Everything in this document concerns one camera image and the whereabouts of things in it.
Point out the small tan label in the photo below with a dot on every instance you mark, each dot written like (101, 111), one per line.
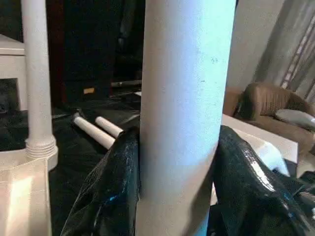
(88, 90)

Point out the white plastic table top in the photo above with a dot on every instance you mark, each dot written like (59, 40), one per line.
(22, 196)

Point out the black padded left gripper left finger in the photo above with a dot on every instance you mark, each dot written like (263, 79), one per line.
(110, 186)

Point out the grey curtain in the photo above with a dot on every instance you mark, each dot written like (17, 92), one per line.
(283, 44)

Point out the grey cushion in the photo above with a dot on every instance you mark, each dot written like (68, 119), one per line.
(292, 119)

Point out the dark maroon panel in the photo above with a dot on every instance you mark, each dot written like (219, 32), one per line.
(56, 49)

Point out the brown cardboard box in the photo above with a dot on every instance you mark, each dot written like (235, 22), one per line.
(268, 103)

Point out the black work mat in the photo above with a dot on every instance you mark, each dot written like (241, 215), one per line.
(73, 162)

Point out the black metal rail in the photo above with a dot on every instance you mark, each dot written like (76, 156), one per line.
(125, 83)

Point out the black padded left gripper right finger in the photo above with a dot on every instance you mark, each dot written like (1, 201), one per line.
(246, 191)

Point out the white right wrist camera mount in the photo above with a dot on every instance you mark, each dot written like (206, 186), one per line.
(273, 155)

